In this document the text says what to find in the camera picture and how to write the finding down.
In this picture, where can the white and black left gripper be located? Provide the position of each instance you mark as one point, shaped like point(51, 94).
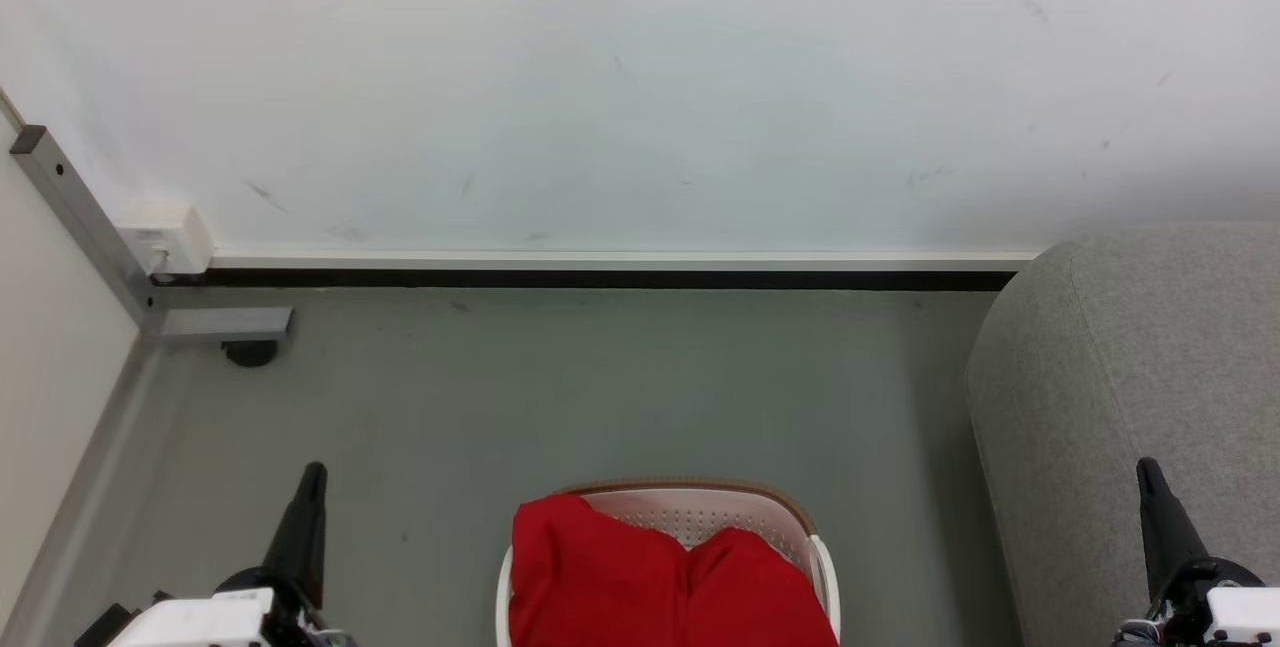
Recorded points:
point(215, 619)

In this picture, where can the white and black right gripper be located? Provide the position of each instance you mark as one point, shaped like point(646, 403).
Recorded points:
point(1235, 615)

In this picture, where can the red cloth garment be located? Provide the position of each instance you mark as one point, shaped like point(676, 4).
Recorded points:
point(640, 577)

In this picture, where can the grey fabric sofa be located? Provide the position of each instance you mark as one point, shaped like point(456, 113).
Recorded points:
point(1110, 377)

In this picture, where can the black baseboard strip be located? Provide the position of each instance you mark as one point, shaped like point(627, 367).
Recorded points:
point(600, 279)

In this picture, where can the white plastic laundry basket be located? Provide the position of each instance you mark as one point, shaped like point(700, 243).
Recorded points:
point(700, 512)

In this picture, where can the black round frame foot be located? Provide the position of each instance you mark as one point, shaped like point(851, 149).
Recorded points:
point(250, 353)

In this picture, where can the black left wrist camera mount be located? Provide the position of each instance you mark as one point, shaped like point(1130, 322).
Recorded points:
point(100, 629)

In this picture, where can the white wall socket box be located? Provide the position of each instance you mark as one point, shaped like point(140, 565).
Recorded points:
point(170, 237)

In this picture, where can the grey metal frame post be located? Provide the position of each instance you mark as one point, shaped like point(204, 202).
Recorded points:
point(85, 217)

